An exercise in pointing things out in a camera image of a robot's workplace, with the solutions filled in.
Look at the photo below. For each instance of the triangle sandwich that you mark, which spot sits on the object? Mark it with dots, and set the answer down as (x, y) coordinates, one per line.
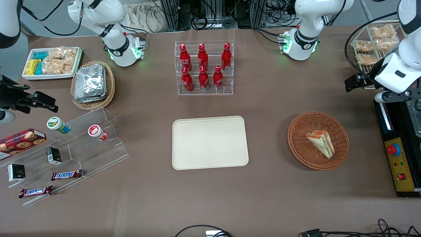
(320, 141)

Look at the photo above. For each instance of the red cola bottle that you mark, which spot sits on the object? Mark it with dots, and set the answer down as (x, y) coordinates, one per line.
(218, 79)
(203, 56)
(204, 80)
(226, 57)
(185, 57)
(187, 81)

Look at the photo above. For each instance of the red-lid white cup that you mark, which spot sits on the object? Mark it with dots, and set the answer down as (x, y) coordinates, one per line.
(96, 132)

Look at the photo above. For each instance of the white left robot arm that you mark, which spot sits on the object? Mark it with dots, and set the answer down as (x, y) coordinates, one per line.
(306, 19)

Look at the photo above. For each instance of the cream plastic tray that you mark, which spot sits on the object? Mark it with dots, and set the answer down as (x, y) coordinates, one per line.
(204, 144)

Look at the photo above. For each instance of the green-lid white cup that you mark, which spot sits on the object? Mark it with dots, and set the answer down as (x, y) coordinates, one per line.
(57, 124)

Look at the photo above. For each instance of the brown Snickers bar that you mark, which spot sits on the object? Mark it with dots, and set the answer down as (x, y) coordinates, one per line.
(66, 174)
(35, 191)

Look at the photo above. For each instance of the round brown wicker basket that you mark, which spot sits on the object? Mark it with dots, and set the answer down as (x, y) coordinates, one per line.
(302, 131)

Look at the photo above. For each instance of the oval tan wicker basket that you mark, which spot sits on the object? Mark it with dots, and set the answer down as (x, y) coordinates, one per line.
(110, 89)

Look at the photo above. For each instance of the red emergency stop button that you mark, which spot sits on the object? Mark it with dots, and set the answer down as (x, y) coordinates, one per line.
(393, 149)

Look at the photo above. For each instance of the yellow snack packet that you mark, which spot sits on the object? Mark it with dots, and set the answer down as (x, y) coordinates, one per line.
(32, 67)

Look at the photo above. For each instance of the clear acrylic step stand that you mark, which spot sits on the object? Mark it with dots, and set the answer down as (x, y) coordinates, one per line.
(98, 154)

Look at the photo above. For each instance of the red tartan cookie box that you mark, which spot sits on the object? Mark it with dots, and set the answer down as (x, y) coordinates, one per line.
(21, 141)

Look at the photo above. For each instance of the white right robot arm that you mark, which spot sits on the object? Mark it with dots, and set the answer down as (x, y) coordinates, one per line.
(98, 13)

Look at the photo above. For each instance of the white rectangular snack tray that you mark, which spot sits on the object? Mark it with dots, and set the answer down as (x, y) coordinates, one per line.
(49, 77)

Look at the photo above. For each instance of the silver metal pan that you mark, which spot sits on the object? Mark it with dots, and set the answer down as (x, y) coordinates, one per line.
(415, 121)

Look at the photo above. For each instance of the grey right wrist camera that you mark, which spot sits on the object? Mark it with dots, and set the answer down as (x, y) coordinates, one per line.
(6, 117)

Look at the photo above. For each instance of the black plug connector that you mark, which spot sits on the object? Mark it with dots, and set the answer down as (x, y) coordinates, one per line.
(309, 233)

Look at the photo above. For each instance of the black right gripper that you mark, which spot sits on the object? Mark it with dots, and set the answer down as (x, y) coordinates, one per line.
(10, 98)

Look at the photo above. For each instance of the clear acrylic bottle rack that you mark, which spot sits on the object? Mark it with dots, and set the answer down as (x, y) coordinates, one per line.
(212, 46)

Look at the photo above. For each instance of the clear bag of rice crackers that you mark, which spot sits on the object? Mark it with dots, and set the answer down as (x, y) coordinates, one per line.
(56, 52)
(68, 68)
(52, 66)
(70, 55)

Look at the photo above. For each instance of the aluminium frame post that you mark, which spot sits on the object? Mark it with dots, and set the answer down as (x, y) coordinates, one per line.
(258, 13)
(169, 13)

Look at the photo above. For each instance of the silver foil pack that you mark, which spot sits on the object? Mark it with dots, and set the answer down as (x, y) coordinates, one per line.
(88, 80)
(105, 92)

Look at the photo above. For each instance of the black machine with yellow panel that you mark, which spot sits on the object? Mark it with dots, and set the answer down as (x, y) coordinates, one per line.
(399, 130)

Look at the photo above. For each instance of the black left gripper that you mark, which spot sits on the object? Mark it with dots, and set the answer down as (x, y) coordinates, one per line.
(365, 81)

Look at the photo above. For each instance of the small black carton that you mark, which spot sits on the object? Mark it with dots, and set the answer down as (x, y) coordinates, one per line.
(16, 172)
(53, 155)

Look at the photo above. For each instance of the red rocker switch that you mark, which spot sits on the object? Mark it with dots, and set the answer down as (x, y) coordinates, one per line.
(402, 176)

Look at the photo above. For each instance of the teal snack packet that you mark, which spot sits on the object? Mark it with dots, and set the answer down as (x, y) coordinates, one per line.
(39, 69)
(41, 55)

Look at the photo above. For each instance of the clear bag of fried snacks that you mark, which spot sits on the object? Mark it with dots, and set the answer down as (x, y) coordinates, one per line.
(387, 44)
(364, 46)
(383, 32)
(365, 59)

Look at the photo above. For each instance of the white plug connector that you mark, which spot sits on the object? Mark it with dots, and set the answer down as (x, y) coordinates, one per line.
(215, 233)

